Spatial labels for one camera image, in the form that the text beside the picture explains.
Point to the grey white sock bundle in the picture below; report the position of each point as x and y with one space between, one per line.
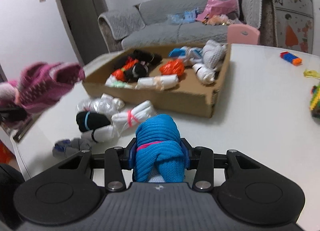
213 54

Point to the plush toy on sofa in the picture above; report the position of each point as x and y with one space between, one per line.
217 20

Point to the clear plastic bag bundle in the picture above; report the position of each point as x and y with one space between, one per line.
98 105

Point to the orange bag green band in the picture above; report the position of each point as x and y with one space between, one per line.
119 74

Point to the flower decorated refrigerator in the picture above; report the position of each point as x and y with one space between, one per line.
295 24

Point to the pink plastic child chair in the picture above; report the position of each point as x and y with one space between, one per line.
243 34

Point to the yellow candy wrapper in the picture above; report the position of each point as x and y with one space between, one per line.
311 74

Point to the black sock red band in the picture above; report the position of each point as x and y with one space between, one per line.
124 62

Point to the pink plastic bag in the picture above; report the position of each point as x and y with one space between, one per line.
217 7

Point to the white sock peach band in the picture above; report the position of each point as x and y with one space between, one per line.
159 83

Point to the grey sock blue flower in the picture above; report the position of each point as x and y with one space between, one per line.
66 147

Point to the black sock pink band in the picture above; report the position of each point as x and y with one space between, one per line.
137 71

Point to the white bundle green band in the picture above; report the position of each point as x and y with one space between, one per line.
113 82

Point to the grey covered sofa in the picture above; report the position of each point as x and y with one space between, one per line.
158 22

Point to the dark grey door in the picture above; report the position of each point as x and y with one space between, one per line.
82 19

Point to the white sock small bundle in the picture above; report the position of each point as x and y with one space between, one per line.
112 102

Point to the colourful block toy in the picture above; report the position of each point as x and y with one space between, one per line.
291 58

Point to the white blue sock bundle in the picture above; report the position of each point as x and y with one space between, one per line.
188 55

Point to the pink fluffy sock bundle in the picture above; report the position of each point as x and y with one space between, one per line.
41 86

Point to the bright blue sock bundle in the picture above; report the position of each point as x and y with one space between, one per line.
159 155

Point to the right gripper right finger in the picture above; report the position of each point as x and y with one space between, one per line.
200 159

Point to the orange plastic bag bundle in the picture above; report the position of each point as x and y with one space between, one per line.
172 67

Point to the white sock black band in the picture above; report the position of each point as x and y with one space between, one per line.
205 75

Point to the brown cardboard box tray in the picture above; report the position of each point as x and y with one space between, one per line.
189 96

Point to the white sock pink band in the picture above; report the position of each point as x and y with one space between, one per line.
137 115

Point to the black sock blue band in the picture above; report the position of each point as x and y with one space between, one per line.
88 121

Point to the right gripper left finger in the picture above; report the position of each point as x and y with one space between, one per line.
116 160

